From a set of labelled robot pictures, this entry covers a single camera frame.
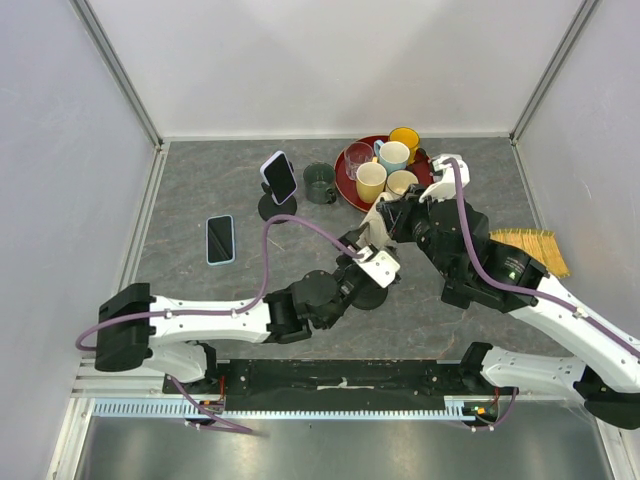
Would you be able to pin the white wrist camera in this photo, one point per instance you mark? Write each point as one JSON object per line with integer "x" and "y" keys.
{"x": 445, "y": 168}
{"x": 379, "y": 265}

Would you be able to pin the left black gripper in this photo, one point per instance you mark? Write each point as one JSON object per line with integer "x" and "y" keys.
{"x": 351, "y": 239}

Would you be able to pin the dark green mug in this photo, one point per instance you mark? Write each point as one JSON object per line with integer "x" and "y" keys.
{"x": 320, "y": 183}

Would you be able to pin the clear glass cup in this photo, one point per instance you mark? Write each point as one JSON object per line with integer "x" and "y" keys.
{"x": 355, "y": 155}

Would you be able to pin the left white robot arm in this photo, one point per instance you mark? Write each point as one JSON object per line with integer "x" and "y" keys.
{"x": 139, "y": 329}

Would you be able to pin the slotted cable duct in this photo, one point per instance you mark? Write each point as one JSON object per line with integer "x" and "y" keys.
{"x": 452, "y": 409}

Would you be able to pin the beige ceramic cup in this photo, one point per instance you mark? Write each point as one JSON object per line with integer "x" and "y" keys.
{"x": 399, "y": 181}

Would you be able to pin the woven bamboo mat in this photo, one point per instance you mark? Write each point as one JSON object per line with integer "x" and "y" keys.
{"x": 540, "y": 244}

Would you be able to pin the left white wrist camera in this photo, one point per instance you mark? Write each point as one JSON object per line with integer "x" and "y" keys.
{"x": 379, "y": 265}

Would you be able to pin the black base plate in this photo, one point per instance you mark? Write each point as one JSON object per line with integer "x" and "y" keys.
{"x": 341, "y": 384}

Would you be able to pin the light blue mug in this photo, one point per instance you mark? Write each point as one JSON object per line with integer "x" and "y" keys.
{"x": 392, "y": 155}

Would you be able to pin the blue case phone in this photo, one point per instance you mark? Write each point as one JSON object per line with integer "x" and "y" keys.
{"x": 220, "y": 240}

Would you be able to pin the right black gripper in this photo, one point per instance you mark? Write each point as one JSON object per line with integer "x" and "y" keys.
{"x": 398, "y": 213}

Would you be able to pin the black phone stand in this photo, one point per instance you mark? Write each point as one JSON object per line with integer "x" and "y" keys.
{"x": 267, "y": 208}
{"x": 370, "y": 297}

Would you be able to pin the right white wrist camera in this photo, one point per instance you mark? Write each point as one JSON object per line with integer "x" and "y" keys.
{"x": 445, "y": 168}

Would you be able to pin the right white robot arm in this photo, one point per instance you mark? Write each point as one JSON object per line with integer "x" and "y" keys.
{"x": 603, "y": 369}

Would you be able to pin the cream case phone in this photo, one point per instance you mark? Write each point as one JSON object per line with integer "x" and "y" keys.
{"x": 375, "y": 233}

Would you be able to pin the orange yellow mug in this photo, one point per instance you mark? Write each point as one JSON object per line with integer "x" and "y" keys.
{"x": 409, "y": 137}

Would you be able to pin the pale yellow cup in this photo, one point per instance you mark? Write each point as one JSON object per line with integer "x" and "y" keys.
{"x": 370, "y": 180}

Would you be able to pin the red round tray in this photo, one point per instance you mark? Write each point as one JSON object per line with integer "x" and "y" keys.
{"x": 347, "y": 187}

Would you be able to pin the purple case phone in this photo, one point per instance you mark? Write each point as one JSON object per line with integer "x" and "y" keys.
{"x": 277, "y": 173}

